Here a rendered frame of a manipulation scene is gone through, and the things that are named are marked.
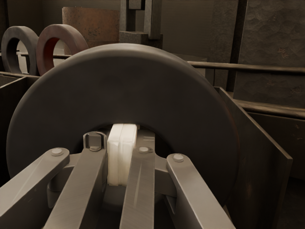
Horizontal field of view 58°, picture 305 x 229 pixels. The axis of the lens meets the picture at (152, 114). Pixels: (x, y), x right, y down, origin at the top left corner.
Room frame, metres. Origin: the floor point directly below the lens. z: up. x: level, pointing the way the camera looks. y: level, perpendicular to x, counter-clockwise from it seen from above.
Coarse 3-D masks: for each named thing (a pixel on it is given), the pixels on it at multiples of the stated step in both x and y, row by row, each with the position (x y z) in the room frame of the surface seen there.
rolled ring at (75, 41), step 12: (60, 24) 0.70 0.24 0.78; (48, 36) 0.70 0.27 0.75; (60, 36) 0.68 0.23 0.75; (72, 36) 0.65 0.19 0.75; (36, 48) 0.73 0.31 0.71; (48, 48) 0.73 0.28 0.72; (72, 48) 0.65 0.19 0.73; (84, 48) 0.65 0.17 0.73; (36, 60) 0.74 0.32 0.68; (48, 60) 0.73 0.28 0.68
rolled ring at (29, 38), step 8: (8, 32) 0.81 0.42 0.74; (16, 32) 0.78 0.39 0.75; (24, 32) 0.76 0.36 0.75; (32, 32) 0.78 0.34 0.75; (8, 40) 0.81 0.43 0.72; (16, 40) 0.82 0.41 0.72; (24, 40) 0.76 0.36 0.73; (32, 40) 0.76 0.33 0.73; (8, 48) 0.82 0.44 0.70; (16, 48) 0.85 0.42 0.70; (32, 48) 0.74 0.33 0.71; (8, 56) 0.83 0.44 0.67; (16, 56) 0.85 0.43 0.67; (32, 56) 0.75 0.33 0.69; (8, 64) 0.82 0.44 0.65; (16, 64) 0.84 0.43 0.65; (32, 64) 0.75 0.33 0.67; (16, 72) 0.82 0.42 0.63; (32, 72) 0.75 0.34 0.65
